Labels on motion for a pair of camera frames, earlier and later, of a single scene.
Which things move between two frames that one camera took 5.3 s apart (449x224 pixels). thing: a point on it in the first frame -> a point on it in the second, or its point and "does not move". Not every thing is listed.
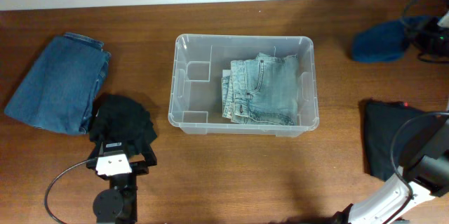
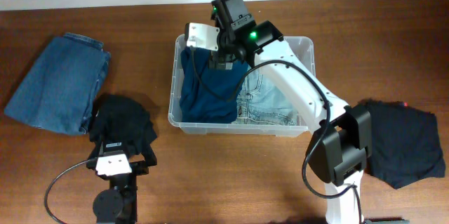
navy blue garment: x=384 y=41 -> x=208 y=95
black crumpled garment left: x=118 y=118 does not move
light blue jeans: x=261 y=91 does not move
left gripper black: x=140 y=168 does not move
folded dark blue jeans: x=63 y=76 does not move
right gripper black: x=418 y=35 -> x=221 y=60
